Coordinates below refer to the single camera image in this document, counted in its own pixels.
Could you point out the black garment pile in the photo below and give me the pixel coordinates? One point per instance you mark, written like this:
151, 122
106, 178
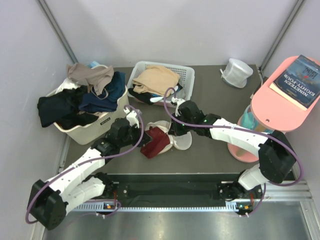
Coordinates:
63, 108

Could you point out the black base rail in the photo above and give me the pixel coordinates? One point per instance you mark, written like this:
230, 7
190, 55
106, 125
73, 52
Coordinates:
164, 190

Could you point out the taupe garment on hamper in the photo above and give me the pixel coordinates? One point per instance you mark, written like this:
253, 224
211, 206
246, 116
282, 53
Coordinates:
94, 78

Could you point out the grey garment in basket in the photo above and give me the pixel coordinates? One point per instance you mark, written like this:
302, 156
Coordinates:
179, 94

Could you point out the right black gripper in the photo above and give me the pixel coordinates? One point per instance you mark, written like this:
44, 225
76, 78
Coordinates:
175, 130

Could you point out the beige folded garment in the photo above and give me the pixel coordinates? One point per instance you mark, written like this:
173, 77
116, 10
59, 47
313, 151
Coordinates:
155, 79

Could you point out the dark red bra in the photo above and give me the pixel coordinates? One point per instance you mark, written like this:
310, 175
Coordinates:
160, 142

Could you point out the dark blue paperback book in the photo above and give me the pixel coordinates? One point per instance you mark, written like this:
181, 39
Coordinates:
299, 83

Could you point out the cream laundry hamper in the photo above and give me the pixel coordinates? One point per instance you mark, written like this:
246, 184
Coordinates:
85, 134

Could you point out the black white sock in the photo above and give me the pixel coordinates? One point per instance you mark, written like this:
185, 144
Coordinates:
149, 98

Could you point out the teal item under table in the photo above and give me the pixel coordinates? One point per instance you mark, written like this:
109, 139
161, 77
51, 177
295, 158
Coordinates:
248, 120

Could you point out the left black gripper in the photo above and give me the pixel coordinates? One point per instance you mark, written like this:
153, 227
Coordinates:
137, 130

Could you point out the pink two-tier side table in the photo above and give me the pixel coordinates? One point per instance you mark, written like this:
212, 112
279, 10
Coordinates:
272, 111

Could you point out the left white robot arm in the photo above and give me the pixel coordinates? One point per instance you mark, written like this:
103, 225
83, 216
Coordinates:
50, 201

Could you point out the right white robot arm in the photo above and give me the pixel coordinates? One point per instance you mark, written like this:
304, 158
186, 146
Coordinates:
275, 155

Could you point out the white perforated plastic basket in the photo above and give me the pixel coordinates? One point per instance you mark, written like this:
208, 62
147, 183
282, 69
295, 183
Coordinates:
187, 79

